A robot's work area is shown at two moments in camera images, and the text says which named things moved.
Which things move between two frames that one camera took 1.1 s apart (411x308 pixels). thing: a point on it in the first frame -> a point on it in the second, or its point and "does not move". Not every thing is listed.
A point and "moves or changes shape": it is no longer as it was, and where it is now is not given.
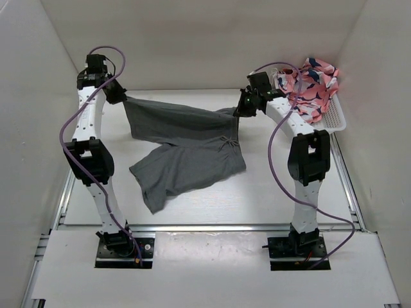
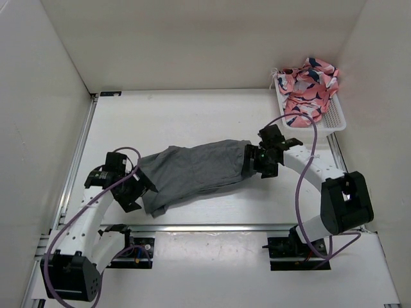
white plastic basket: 333,119 does not move
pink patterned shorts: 319,81 does not move
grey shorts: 203,144 moves or changes shape
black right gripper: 242,111 -> 252,151
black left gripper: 118,97 -> 142,185
